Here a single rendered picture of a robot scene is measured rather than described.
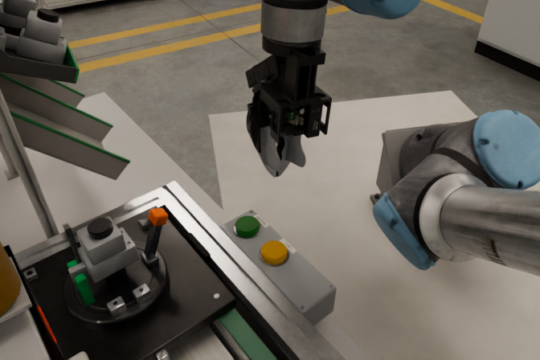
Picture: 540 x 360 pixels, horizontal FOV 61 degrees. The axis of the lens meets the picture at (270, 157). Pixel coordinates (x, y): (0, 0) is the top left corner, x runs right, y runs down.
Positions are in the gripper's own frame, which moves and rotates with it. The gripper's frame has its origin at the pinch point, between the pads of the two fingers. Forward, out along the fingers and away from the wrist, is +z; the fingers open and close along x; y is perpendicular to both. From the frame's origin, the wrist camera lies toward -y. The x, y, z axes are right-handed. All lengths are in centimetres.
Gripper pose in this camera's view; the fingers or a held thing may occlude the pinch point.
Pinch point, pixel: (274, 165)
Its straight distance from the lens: 67.2
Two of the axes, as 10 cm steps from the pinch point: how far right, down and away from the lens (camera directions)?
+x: 9.1, -1.9, 3.8
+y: 4.2, 5.1, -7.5
